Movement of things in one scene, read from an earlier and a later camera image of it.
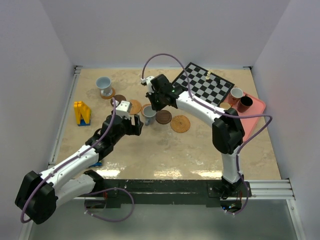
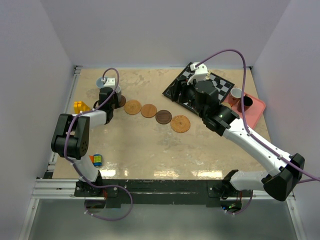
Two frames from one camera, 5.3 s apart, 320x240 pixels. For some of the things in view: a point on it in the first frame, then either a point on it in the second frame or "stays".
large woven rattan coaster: [180, 123] stays
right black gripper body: [156, 99] to [188, 95]
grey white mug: [149, 115] to [119, 93]
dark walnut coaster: [163, 117] stays
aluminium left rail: [76, 72] stays
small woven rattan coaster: [136, 107] stays
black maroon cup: [244, 103] stays
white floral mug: [235, 95] stays
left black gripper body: [127, 128] to [114, 104]
